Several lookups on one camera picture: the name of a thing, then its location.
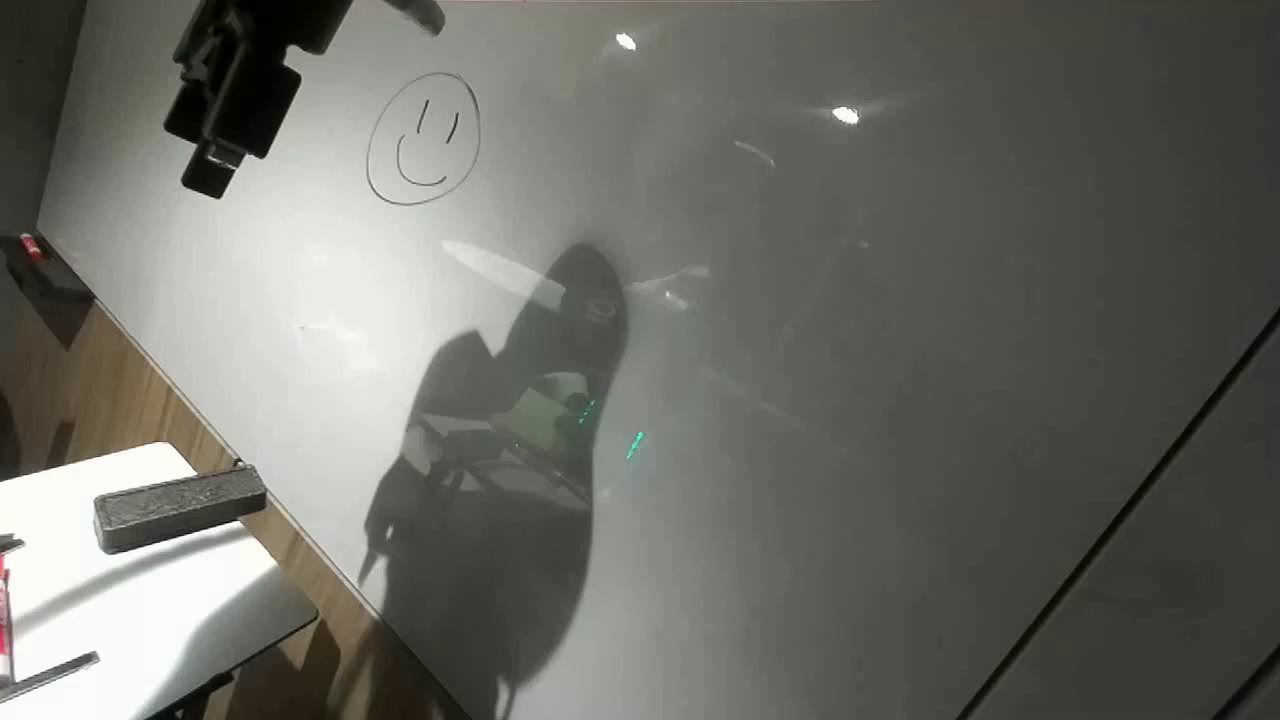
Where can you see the thin black pen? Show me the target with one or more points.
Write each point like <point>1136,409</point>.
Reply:
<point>47,674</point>

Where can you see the black felt board duster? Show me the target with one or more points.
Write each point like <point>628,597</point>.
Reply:
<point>181,505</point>

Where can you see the small white table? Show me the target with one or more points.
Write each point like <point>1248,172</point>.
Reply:
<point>120,614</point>

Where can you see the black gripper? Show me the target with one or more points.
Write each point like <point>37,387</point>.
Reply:
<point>273,23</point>

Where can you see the black board ledge tray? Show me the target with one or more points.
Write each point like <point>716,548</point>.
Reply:
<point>54,293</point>

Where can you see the red Expo marker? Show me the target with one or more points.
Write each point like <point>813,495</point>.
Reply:
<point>7,621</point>

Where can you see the small red object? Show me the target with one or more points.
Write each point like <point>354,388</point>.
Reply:
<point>29,247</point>

